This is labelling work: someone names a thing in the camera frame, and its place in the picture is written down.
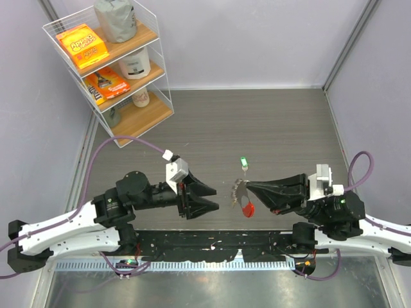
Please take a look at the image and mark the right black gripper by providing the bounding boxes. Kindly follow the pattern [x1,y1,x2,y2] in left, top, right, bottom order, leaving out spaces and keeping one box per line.
[244,171,331,226]

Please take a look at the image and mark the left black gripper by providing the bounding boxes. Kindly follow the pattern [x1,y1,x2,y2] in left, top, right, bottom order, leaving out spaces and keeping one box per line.
[134,169,220,218]

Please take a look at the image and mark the keyring bunch with red tag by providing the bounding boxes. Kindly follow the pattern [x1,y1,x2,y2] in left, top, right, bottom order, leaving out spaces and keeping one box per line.
[231,178,255,218]

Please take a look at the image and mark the key with green tag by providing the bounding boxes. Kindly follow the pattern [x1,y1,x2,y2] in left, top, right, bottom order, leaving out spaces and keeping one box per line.
[240,157,249,175]

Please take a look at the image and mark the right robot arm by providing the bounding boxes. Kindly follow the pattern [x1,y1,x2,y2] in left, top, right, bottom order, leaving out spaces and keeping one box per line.
[245,173,410,266]

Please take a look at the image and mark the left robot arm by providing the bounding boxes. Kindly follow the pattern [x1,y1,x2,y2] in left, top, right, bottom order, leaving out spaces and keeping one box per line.
[7,163,219,274]

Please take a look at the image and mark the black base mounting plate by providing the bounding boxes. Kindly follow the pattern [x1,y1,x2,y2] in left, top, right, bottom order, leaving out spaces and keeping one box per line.
[99,228,319,262]

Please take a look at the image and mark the cream patterned cup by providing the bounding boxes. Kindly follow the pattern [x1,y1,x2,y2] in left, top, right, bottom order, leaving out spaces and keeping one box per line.
[132,87,150,108]

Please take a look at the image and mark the grey green small vase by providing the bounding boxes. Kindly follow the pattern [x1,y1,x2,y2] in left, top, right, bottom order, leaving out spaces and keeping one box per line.
[103,107,121,128]

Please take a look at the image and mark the yellow candy packet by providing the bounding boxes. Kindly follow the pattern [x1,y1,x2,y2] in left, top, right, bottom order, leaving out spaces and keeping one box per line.
[84,79,107,106]

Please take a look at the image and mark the orange snack packet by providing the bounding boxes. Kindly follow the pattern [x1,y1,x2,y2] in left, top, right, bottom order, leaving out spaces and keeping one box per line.
[85,66,130,99]

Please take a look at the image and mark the white labelled tub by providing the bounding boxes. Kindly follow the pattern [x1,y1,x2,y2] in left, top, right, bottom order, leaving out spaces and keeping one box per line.
[118,47,151,80]

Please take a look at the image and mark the orange snack box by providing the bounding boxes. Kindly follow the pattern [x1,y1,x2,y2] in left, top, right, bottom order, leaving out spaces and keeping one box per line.
[56,24,110,69]

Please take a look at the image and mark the grey paper bag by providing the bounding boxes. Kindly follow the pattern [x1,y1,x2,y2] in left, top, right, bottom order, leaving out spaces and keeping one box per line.
[94,0,137,43]

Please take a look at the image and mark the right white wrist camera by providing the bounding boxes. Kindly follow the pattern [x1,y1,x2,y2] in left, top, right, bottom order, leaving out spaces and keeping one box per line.
[308,164,344,201]

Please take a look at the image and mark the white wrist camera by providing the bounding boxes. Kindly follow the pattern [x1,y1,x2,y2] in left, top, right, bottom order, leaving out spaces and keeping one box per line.
[308,164,344,201]
[162,150,189,194]

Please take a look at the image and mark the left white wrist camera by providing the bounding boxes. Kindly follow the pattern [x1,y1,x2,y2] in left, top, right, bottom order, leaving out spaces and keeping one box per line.
[162,150,189,194]

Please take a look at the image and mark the white slotted cable duct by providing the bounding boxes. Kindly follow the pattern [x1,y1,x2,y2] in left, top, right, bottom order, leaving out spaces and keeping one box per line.
[55,258,295,272]

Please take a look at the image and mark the white wire shelf rack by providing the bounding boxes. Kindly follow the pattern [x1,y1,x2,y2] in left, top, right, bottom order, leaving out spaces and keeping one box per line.
[42,1,174,148]

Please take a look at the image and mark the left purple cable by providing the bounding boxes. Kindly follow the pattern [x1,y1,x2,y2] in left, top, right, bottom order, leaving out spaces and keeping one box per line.
[0,136,173,285]

